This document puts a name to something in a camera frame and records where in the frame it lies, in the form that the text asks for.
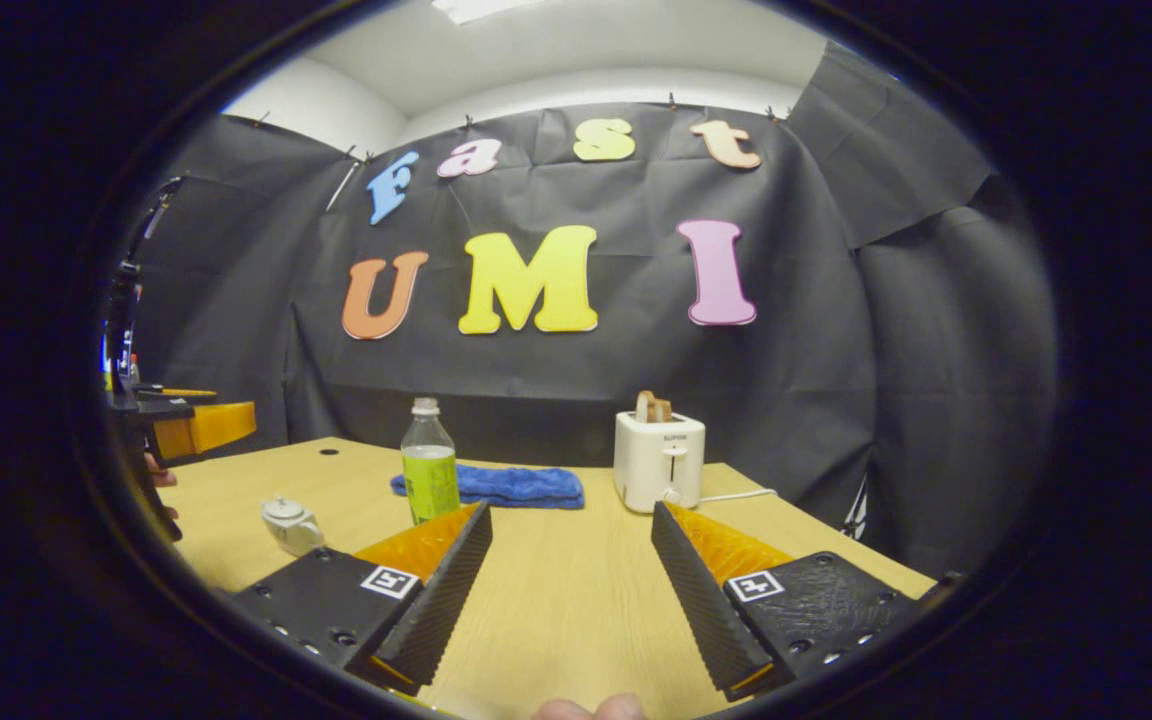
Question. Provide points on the brown bread slice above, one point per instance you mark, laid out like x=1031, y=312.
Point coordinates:
x=663, y=410

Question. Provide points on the white toaster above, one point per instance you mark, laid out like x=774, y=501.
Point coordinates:
x=656, y=465

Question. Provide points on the blue towel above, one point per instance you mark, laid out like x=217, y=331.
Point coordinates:
x=521, y=485

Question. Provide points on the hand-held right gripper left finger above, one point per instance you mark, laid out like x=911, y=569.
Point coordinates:
x=436, y=610

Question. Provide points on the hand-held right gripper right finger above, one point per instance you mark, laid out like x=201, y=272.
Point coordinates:
x=701, y=600

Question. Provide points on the black backdrop cloth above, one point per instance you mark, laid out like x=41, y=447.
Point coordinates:
x=836, y=380

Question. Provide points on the red-capped plastic bottle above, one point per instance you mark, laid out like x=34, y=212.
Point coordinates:
x=133, y=372

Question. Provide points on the clear green-label water bottle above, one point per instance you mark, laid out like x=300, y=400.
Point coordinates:
x=430, y=480

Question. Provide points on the white teacup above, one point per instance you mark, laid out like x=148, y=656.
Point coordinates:
x=298, y=538

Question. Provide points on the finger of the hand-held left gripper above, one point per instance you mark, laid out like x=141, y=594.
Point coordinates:
x=171, y=392
x=211, y=425

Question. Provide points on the pale bread slice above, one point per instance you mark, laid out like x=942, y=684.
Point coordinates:
x=645, y=406

